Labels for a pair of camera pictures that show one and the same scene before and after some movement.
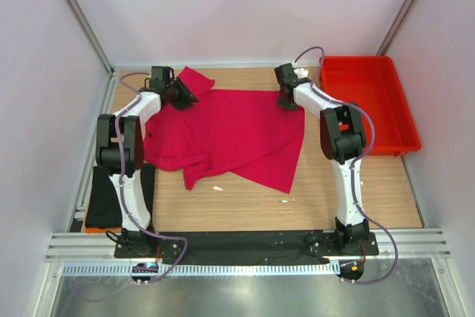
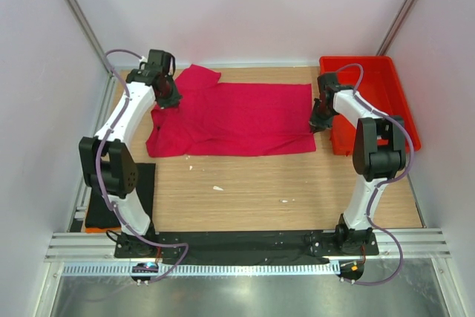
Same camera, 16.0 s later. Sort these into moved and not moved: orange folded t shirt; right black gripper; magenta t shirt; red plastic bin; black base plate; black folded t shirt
Moved: magenta t shirt; right black gripper
Not moved: orange folded t shirt; black base plate; black folded t shirt; red plastic bin
